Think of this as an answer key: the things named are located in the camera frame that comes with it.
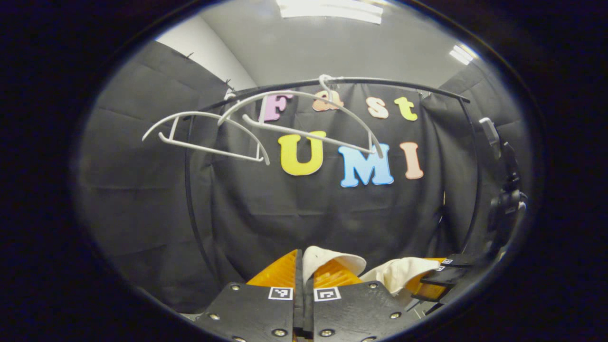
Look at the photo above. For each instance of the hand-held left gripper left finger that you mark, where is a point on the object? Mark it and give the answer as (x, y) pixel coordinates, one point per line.
(299, 289)

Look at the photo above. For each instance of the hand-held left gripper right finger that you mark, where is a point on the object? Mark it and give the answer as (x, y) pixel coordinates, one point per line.
(356, 308)

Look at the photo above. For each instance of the black backdrop cloth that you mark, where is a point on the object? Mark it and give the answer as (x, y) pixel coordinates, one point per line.
(142, 190)

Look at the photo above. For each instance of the black metal clothes rack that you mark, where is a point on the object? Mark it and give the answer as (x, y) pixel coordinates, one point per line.
(380, 81)

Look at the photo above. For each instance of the white plastic clothes hanger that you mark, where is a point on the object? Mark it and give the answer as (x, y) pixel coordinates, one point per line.
(199, 113)
(304, 94)

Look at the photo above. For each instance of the large ceiling light panel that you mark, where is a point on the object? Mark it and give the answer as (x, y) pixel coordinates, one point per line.
(332, 10)

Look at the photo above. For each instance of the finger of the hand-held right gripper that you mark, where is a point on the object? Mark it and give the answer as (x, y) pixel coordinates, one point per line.
(456, 275)
(470, 260)

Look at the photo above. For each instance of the small ceiling light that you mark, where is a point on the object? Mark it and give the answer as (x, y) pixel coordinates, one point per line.
(463, 54)

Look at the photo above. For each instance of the cream collared shirt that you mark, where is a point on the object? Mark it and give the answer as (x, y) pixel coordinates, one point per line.
(399, 273)

